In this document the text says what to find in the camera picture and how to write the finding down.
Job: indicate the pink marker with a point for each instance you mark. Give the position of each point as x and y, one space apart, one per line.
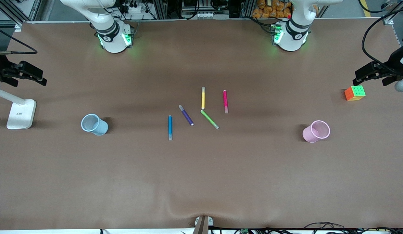
225 100

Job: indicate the blue marker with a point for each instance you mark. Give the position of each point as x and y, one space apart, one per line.
170 126

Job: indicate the light blue mesh cup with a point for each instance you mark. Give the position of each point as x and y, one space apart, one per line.
99 128

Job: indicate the metal table corner bracket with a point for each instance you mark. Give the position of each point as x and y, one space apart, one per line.
18 28
388 21

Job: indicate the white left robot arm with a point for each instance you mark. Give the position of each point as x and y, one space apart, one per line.
290 42

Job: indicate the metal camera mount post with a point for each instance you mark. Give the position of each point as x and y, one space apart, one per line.
202 226

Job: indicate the pink mesh cup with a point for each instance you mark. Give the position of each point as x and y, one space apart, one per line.
308 135

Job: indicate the small green circuit board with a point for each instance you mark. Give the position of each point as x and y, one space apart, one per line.
244 231

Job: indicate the yellow marker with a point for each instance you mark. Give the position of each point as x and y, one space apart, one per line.
203 99

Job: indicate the colourful puzzle cube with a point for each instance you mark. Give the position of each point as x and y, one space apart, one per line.
357 91

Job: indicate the white power strip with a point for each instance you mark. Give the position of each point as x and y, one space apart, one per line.
134 8

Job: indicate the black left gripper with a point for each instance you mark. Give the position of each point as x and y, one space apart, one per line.
390 69

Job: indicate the green marker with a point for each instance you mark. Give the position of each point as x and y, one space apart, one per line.
208 118

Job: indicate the purple marker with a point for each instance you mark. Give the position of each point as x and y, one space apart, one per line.
186 116

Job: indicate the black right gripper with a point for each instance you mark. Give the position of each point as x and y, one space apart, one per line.
0 70

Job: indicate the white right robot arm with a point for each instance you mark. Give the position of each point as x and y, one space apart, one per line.
113 42

